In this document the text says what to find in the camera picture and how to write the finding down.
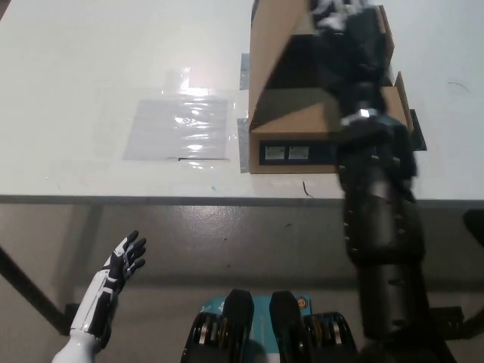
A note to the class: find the grey translucent plastic sheet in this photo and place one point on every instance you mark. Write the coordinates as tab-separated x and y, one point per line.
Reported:
177	128

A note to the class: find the long grey tape strip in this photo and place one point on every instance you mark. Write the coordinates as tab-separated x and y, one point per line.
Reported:
243	145

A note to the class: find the brown cardboard storage box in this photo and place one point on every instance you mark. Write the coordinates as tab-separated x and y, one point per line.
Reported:
272	49

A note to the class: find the clear plastic bag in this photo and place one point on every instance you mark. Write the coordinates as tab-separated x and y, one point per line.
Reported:
113	121

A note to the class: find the black table leg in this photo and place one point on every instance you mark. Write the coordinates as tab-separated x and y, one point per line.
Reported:
30	283

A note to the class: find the short grey tape strip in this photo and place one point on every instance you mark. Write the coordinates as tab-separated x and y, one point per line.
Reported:
245	72

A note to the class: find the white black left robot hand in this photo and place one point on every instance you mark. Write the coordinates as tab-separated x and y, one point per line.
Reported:
113	272

